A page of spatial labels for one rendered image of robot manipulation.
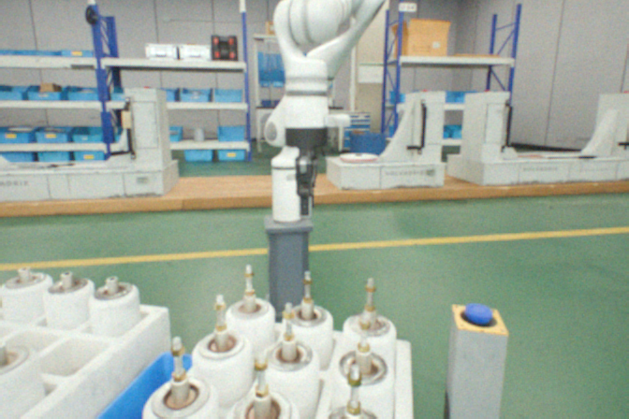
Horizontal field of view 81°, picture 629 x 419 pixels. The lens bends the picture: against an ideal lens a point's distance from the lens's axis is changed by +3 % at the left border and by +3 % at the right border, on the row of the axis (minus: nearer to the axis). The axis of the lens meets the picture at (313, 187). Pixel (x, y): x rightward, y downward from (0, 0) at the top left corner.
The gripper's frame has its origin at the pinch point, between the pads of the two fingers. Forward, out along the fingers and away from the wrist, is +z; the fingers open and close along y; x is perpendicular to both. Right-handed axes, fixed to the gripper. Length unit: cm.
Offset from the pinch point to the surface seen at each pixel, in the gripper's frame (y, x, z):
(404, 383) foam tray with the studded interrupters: 7.9, 17.3, 29.0
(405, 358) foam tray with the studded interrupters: 1.3, 18.7, 29.0
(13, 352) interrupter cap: 14, -47, 22
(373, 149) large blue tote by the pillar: -449, 56, 30
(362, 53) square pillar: -633, 49, -124
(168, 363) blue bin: -5.5, -30.9, 37.5
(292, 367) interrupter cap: 14.5, -1.1, 21.7
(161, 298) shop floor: -50, -55, 47
